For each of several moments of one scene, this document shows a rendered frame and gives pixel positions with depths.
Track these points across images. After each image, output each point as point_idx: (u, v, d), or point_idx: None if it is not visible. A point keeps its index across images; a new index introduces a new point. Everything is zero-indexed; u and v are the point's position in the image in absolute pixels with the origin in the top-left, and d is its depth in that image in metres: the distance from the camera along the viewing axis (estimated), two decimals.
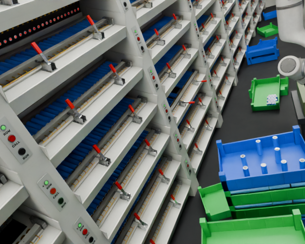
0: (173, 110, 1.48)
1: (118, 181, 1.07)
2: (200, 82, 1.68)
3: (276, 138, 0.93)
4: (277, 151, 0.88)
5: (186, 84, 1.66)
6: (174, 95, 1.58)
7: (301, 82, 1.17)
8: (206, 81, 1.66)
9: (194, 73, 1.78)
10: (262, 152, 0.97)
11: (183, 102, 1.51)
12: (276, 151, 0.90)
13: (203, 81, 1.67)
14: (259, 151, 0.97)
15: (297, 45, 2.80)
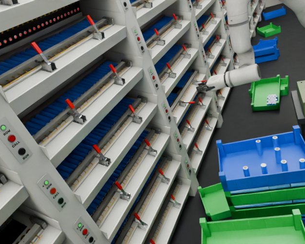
0: (173, 110, 1.48)
1: (118, 181, 1.07)
2: (200, 82, 1.68)
3: (276, 138, 0.93)
4: (277, 151, 0.88)
5: (186, 84, 1.66)
6: (174, 95, 1.58)
7: None
8: (206, 81, 1.66)
9: (194, 73, 1.78)
10: (262, 152, 0.97)
11: (183, 102, 1.51)
12: (276, 151, 0.90)
13: (203, 81, 1.67)
14: (259, 151, 0.97)
15: (297, 45, 2.80)
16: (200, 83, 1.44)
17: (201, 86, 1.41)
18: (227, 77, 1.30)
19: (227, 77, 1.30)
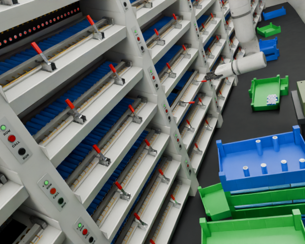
0: (173, 110, 1.48)
1: (118, 181, 1.07)
2: (200, 82, 1.68)
3: (276, 138, 0.93)
4: (181, 89, 1.66)
5: (186, 84, 1.66)
6: (174, 95, 1.58)
7: None
8: (206, 81, 1.66)
9: (194, 73, 1.78)
10: (262, 152, 0.97)
11: (183, 102, 1.51)
12: (178, 88, 1.65)
13: (203, 81, 1.67)
14: (259, 151, 0.97)
15: (297, 45, 2.80)
16: (208, 72, 1.52)
17: (209, 75, 1.48)
18: (234, 65, 1.37)
19: (235, 65, 1.37)
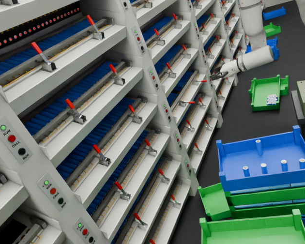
0: (173, 110, 1.48)
1: (118, 181, 1.07)
2: (200, 82, 1.68)
3: (180, 89, 1.63)
4: (181, 89, 1.66)
5: (186, 84, 1.66)
6: (174, 95, 1.58)
7: (234, 68, 1.34)
8: (206, 81, 1.66)
9: (194, 73, 1.78)
10: (262, 152, 0.97)
11: (183, 102, 1.51)
12: (178, 88, 1.65)
13: (203, 81, 1.67)
14: (259, 151, 0.97)
15: (297, 45, 2.80)
16: (214, 79, 1.43)
17: (220, 70, 1.48)
18: None
19: None
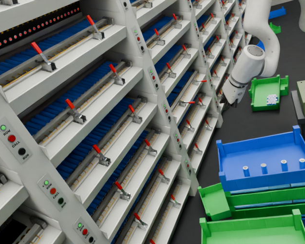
0: (173, 110, 1.48)
1: (118, 181, 1.07)
2: (200, 82, 1.68)
3: (180, 89, 1.63)
4: (181, 89, 1.66)
5: (186, 84, 1.66)
6: (174, 95, 1.58)
7: (239, 92, 1.07)
8: (206, 81, 1.66)
9: (194, 73, 1.78)
10: (172, 89, 1.64)
11: (183, 102, 1.51)
12: (178, 88, 1.65)
13: (203, 81, 1.67)
14: (173, 91, 1.64)
15: (297, 45, 2.80)
16: None
17: (225, 98, 1.21)
18: None
19: None
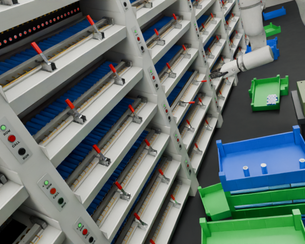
0: (173, 110, 1.48)
1: (118, 181, 1.07)
2: (200, 82, 1.68)
3: (180, 89, 1.63)
4: (181, 89, 1.66)
5: (186, 84, 1.66)
6: (174, 95, 1.58)
7: (234, 68, 1.34)
8: (206, 81, 1.66)
9: (194, 73, 1.78)
10: (172, 89, 1.64)
11: (183, 102, 1.51)
12: (178, 88, 1.65)
13: (203, 81, 1.67)
14: (173, 91, 1.64)
15: (297, 45, 2.80)
16: (214, 77, 1.45)
17: None
18: None
19: None
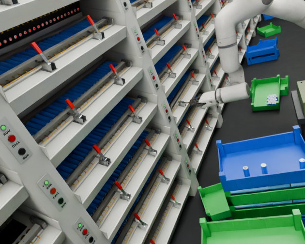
0: (171, 109, 1.48)
1: (118, 181, 1.07)
2: (194, 78, 1.69)
3: (178, 89, 1.63)
4: (179, 88, 1.66)
5: (183, 84, 1.67)
6: (171, 94, 1.58)
7: (212, 100, 1.37)
8: (190, 73, 1.67)
9: (191, 72, 1.79)
10: None
11: (183, 102, 1.51)
12: (175, 87, 1.65)
13: (192, 76, 1.68)
14: None
15: (297, 45, 2.80)
16: (193, 104, 1.48)
17: None
18: None
19: None
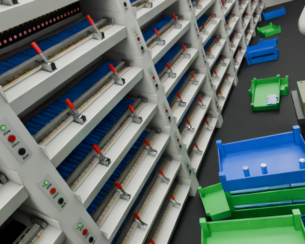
0: (170, 109, 1.49)
1: (118, 181, 1.07)
2: (194, 78, 1.69)
3: (178, 89, 1.63)
4: (179, 88, 1.66)
5: (183, 84, 1.67)
6: (171, 94, 1.58)
7: None
8: (190, 73, 1.67)
9: (191, 72, 1.78)
10: None
11: (182, 102, 1.52)
12: (175, 87, 1.65)
13: (192, 76, 1.68)
14: None
15: (297, 45, 2.80)
16: None
17: None
18: None
19: None
